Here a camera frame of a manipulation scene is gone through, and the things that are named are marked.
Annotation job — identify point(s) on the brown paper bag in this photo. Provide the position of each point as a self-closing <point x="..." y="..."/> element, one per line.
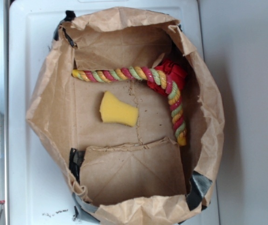
<point x="122" y="175"/>

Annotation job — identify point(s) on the yellow sponge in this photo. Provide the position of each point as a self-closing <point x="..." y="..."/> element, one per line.
<point x="113" y="110"/>

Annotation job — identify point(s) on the white plastic tray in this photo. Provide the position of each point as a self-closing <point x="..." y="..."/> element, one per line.
<point x="38" y="191"/>

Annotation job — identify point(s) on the red crumpled cloth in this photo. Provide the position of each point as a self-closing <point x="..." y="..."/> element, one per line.
<point x="175" y="71"/>

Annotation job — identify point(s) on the multicolour twisted rope toy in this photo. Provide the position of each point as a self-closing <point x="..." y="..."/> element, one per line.
<point x="147" y="74"/>

